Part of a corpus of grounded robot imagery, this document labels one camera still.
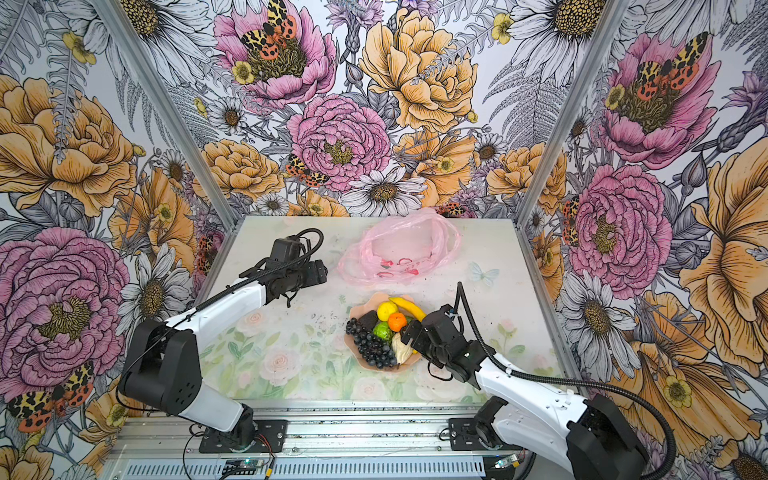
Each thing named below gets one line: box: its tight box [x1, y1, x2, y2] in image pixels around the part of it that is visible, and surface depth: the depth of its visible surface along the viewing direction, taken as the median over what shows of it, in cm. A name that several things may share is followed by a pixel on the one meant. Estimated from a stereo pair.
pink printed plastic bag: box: [337, 208, 461, 286], surface depth 106 cm
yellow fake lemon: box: [377, 301, 398, 322], surface depth 91 cm
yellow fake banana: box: [389, 296, 426, 322], surface depth 91 cm
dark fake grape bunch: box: [345, 317, 398, 369], surface depth 83 cm
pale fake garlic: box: [392, 332, 413, 364], surface depth 83 cm
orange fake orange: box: [388, 312, 407, 333], surface depth 86 cm
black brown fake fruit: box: [358, 310, 379, 333], surface depth 91 cm
